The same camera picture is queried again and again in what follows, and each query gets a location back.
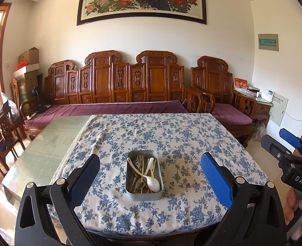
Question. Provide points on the framed peacock flower painting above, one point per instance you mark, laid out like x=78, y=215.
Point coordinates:
x=140, y=0

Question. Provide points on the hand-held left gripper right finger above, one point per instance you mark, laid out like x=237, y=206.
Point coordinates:
x=216, y=179

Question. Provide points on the grey wall panel box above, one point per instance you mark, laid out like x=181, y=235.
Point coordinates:
x=268, y=42

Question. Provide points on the person's right hand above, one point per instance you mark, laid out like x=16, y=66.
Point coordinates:
x=290, y=205

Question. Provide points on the white flat box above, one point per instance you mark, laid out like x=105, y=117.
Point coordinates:
x=26, y=71

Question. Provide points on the clear plastic bag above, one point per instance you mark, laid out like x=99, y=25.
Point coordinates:
x=11, y=105

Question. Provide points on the white plastic knife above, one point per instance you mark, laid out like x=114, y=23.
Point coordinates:
x=148, y=167

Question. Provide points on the white desk device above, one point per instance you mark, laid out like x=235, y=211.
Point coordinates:
x=267, y=95

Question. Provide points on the square purple seat cushion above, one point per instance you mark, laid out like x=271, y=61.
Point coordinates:
x=230, y=114

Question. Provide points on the translucent plastic bag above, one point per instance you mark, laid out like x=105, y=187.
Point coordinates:
x=259, y=130

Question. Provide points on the blue floral tablecloth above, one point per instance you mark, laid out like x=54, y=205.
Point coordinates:
x=166, y=133

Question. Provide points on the red artificial flowers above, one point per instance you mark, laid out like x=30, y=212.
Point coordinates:
x=21, y=65

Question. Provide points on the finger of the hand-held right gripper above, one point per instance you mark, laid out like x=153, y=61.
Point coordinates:
x=289, y=136
x=275, y=146

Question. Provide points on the wooden side table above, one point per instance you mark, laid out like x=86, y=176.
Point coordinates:
x=263, y=110

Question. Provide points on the carved wooden sofa bench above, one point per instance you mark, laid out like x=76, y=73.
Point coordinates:
x=102, y=82

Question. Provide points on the carved wooden armchair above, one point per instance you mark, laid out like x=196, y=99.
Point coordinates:
x=212, y=79

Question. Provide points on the black desk lamp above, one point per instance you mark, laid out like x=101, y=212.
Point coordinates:
x=37, y=94

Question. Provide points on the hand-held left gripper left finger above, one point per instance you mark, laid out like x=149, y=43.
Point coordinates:
x=85, y=179

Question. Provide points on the red desk calendar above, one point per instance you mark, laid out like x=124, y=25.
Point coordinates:
x=240, y=84

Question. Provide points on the white plastic fork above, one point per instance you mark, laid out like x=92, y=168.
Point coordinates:
x=154, y=164

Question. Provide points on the tissue box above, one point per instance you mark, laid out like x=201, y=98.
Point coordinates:
x=253, y=90

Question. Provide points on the stack of brown boxes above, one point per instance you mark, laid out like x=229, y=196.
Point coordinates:
x=29, y=87

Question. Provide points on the rectangular metal tray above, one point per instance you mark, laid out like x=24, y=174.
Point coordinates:
x=144, y=196

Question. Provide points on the large white spoon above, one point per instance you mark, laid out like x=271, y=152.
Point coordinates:
x=153, y=184

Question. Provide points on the white wall cabinet door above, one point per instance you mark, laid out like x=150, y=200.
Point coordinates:
x=279, y=109

